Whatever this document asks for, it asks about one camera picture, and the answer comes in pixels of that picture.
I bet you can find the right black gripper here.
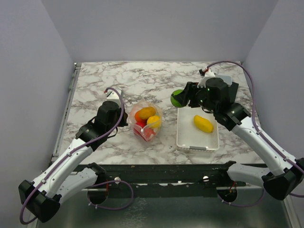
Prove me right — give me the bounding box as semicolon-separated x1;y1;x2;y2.
176;81;218;114

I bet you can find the dark green toy melon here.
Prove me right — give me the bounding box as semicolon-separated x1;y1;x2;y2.
170;89;183;108

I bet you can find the red toy apple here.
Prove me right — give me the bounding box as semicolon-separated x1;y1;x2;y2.
133;122;146;137

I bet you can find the orange yellow toy potato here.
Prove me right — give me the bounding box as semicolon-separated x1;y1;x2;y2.
138;106;156;120

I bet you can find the clear zip top bag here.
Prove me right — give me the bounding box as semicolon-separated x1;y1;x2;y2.
128;99;162;142

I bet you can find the small red toy fruit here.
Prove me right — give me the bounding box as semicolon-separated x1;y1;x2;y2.
144;128;156;142

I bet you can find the yellow toy lemon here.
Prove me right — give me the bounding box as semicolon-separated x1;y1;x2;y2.
147;115;162;129

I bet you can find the orange toy fruit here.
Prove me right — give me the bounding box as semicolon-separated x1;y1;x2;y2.
134;111;145;123

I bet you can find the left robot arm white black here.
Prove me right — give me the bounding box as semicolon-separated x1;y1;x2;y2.
19;101;127;225

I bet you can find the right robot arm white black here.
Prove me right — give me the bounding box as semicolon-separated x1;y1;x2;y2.
171;77;304;200

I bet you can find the yellow toy mango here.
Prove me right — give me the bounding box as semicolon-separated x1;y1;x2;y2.
193;115;214;133

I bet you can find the white perforated plastic basket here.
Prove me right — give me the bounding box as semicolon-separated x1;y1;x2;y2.
176;106;219;151

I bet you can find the grey lidded plastic box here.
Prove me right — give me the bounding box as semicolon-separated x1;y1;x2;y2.
215;75;233;86

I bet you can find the black foam block right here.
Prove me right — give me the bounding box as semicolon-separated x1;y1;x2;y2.
228;82;239;103

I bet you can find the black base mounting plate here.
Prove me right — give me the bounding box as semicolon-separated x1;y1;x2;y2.
101;164;245;199

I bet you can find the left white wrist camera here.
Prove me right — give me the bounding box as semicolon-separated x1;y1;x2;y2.
106;90;121;106

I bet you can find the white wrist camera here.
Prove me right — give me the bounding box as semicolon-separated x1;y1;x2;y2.
197;67;215;88
106;90;121;106

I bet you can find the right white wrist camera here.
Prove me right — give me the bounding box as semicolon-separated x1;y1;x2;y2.
197;67;215;88

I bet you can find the aluminium rail left edge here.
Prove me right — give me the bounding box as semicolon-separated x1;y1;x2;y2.
50;63;82;165

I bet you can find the aluminium rail frame front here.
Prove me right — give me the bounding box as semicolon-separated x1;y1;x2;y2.
26;169;302;228

